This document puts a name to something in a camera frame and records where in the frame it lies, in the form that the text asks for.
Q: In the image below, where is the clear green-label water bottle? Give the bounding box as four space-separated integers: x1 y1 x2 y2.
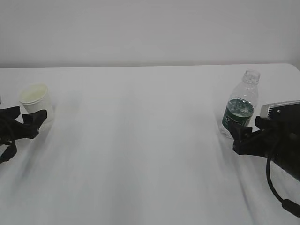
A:
219 70 261 139

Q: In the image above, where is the black left camera cable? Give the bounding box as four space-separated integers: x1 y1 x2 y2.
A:
0 117 18 165

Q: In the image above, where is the black right camera cable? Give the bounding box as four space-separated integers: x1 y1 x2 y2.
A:
266 145 300 218

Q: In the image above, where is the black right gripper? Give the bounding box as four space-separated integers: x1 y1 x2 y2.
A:
228 116 300 180

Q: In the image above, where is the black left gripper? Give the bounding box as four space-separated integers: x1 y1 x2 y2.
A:
0 106 47 143

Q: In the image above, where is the white paper cup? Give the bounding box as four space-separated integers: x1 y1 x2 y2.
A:
19 83 54 131

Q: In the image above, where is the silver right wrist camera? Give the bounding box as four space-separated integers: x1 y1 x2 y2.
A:
260 100 300 122

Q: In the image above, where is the black camera cable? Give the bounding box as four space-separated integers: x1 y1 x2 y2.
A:
0 117 18 165
266 145 300 218

